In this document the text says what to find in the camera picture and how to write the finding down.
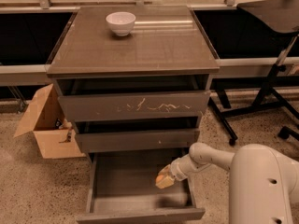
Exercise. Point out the grey drawer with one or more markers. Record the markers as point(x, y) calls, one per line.
point(136, 134)
point(123, 191)
point(124, 106)

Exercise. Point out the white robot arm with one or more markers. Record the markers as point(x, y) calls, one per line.
point(263, 183)

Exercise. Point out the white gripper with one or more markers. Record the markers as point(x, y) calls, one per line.
point(177, 171)

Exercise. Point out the open cardboard box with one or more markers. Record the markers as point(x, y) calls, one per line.
point(45, 119)

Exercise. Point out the grey bottom drawer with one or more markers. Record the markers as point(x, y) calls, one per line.
point(123, 191)

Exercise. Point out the grey drawer cabinet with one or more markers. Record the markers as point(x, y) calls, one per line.
point(166, 51)

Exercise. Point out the orange fruit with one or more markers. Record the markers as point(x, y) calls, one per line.
point(159, 178)

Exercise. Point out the grey middle drawer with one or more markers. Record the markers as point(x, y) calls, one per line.
point(136, 134)

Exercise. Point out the white ceramic bowl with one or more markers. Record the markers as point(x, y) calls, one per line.
point(121, 23)

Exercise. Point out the grey top drawer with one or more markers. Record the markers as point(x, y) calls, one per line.
point(124, 106)

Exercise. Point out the black office chair base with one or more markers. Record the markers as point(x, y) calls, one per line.
point(286, 132)

